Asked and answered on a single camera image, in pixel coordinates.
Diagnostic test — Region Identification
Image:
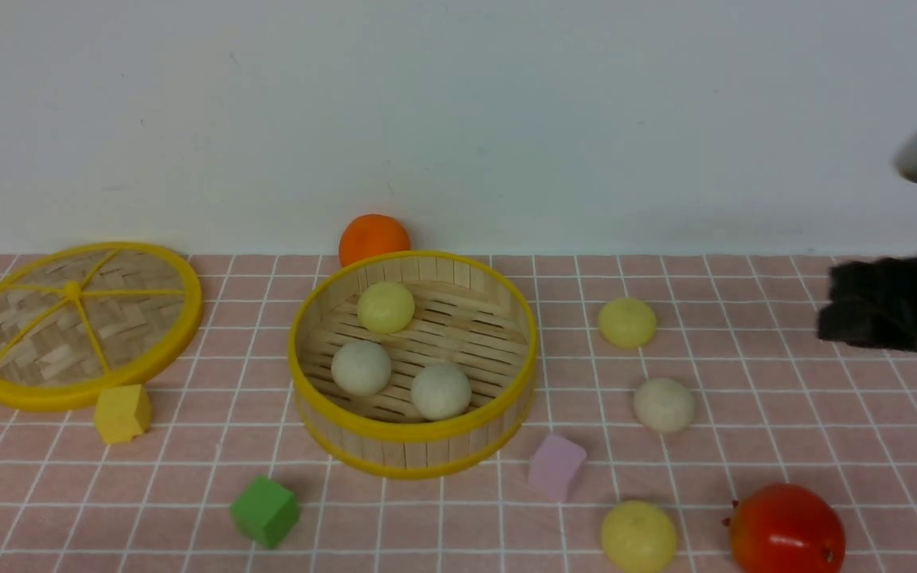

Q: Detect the yellow bun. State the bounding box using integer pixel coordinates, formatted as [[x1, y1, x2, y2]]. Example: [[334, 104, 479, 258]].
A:
[[357, 282, 416, 334], [600, 500, 678, 572], [598, 298, 658, 349]]

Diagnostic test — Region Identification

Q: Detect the green cube block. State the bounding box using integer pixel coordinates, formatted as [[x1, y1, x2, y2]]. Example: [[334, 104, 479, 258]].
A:
[[229, 475, 301, 550]]

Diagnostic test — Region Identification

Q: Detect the pink foam block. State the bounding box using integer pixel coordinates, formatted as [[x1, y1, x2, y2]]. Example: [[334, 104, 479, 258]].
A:
[[527, 433, 588, 503]]

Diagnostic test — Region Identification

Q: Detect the red tomato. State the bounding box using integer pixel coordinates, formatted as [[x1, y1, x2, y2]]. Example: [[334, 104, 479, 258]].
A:
[[723, 482, 845, 572]]

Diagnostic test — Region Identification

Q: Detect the bamboo steamer tray yellow rim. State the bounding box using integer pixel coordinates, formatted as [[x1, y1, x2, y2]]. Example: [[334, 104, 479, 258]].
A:
[[287, 251, 539, 480]]

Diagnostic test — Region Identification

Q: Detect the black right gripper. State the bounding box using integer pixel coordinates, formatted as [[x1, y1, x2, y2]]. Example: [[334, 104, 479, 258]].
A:
[[817, 255, 917, 354]]

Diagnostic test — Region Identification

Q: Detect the woven bamboo steamer lid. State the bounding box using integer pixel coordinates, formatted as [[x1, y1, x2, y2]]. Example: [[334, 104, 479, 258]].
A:
[[0, 242, 204, 412]]

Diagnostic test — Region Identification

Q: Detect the yellow foam block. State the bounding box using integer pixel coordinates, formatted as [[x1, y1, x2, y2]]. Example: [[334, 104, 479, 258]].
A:
[[92, 384, 153, 445]]

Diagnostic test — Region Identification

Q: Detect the orange fruit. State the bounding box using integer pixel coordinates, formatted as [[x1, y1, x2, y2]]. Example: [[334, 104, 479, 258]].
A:
[[338, 213, 411, 267]]

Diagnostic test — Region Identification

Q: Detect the white bun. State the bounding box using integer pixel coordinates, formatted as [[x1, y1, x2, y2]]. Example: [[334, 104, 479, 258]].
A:
[[331, 341, 392, 396], [411, 362, 472, 421], [632, 378, 697, 433]]

